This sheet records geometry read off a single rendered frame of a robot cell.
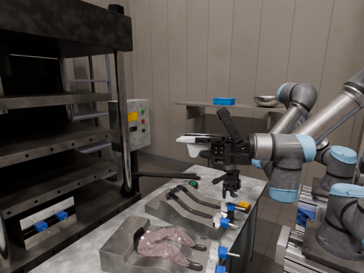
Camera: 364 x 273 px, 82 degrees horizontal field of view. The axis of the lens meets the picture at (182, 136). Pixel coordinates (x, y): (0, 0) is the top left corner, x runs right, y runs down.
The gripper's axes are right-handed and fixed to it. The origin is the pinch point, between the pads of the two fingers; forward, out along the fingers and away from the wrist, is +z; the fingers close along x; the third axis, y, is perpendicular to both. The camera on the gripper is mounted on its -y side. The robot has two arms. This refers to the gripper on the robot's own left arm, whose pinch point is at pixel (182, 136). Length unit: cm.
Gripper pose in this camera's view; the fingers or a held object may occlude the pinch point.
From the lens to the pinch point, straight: 61.2
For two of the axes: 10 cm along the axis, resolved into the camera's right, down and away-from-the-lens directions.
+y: -0.2, 9.9, 1.2
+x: 1.5, -1.1, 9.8
